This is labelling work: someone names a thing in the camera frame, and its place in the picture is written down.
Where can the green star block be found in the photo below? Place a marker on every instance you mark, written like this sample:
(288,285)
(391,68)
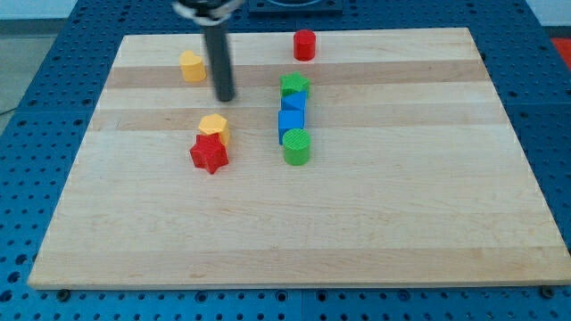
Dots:
(293,83)

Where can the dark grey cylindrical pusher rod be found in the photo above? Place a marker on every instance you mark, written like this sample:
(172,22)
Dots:
(216,40)

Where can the green cylinder block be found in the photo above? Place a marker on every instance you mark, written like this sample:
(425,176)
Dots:
(296,146)

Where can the red cylinder block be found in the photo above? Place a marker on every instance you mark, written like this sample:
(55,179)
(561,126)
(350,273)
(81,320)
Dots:
(304,45)

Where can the yellow heart block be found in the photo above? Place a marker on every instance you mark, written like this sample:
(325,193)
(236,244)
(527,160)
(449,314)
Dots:
(192,67)

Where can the wooden board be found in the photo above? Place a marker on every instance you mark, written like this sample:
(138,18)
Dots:
(416,177)

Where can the yellow hexagon block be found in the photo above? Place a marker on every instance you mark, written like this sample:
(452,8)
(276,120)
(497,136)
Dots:
(215,124)

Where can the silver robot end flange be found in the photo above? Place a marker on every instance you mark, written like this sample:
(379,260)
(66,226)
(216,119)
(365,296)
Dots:
(206,10)

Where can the red star block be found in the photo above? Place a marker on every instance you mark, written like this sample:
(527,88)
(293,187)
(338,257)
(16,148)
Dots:
(209,153)

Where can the blue triangle block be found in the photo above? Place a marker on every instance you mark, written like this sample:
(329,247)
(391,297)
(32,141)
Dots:
(294,102)

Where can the blue cube block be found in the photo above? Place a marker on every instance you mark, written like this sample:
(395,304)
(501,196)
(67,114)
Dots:
(287,120)

